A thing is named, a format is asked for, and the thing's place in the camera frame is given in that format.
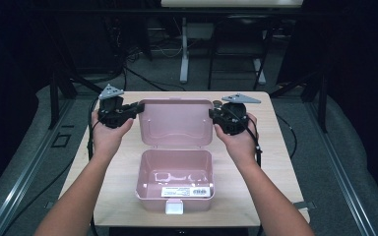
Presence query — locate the left hand-held gripper cable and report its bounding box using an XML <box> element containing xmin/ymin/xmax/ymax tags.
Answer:
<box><xmin>86</xmin><ymin>95</ymin><xmax>101</xmax><ymax>236</ymax></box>

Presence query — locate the white desk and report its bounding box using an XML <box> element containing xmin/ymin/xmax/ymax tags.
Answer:
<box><xmin>160</xmin><ymin>0</ymin><xmax>305</xmax><ymax>86</ymax></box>

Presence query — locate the black cable beside table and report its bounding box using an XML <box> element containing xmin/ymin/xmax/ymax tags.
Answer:
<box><xmin>275</xmin><ymin>112</ymin><xmax>298</xmax><ymax>160</ymax></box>

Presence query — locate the hand-held gripper cable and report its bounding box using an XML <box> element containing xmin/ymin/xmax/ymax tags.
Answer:
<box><xmin>86</xmin><ymin>95</ymin><xmax>101</xmax><ymax>236</ymax></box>
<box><xmin>245</xmin><ymin>115</ymin><xmax>264</xmax><ymax>236</ymax></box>

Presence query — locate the black metal crossbar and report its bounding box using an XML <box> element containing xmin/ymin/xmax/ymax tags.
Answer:
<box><xmin>29</xmin><ymin>8</ymin><xmax>309</xmax><ymax>18</ymax></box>

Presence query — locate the person's left hand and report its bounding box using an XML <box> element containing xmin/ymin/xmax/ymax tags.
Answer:
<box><xmin>91</xmin><ymin>109</ymin><xmax>135</xmax><ymax>160</ymax></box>

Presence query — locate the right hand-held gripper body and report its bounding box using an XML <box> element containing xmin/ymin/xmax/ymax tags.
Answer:
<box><xmin>214</xmin><ymin>92</ymin><xmax>263</xmax><ymax>137</ymax></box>

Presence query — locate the person's right hand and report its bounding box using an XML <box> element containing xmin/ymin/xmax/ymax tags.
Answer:
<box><xmin>213</xmin><ymin>112</ymin><xmax>260</xmax><ymax>168</ymax></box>

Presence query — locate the thin black floor cable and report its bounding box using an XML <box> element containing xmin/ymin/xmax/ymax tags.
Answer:
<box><xmin>1</xmin><ymin>156</ymin><xmax>77</xmax><ymax>236</ymax></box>

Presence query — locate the dark cabinet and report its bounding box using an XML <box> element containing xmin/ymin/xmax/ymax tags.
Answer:
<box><xmin>58</xmin><ymin>13</ymin><xmax>119</xmax><ymax>74</ymax></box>

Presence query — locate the black chair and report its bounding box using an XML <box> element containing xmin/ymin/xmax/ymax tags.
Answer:
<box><xmin>207</xmin><ymin>14</ymin><xmax>282</xmax><ymax>91</ymax></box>

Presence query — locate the aluminium floor rail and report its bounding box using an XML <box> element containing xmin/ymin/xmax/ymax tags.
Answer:
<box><xmin>304</xmin><ymin>101</ymin><xmax>378</xmax><ymax>236</ymax></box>
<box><xmin>0</xmin><ymin>97</ymin><xmax>77</xmax><ymax>236</ymax></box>

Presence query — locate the right hand-held gripper cable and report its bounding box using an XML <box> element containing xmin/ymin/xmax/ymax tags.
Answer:
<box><xmin>245</xmin><ymin>115</ymin><xmax>264</xmax><ymax>236</ymax></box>

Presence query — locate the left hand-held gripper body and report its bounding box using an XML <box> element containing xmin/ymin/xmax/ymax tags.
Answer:
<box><xmin>97</xmin><ymin>84</ymin><xmax>139</xmax><ymax>129</ymax></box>

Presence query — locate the black metal stand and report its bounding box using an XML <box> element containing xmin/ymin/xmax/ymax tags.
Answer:
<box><xmin>47</xmin><ymin>70</ymin><xmax>106</xmax><ymax>131</ymax></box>
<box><xmin>269</xmin><ymin>72</ymin><xmax>329</xmax><ymax>134</ymax></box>

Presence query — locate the pink storage box white handle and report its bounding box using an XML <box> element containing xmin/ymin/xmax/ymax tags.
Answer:
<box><xmin>135</xmin><ymin>96</ymin><xmax>217</xmax><ymax>216</ymax></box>

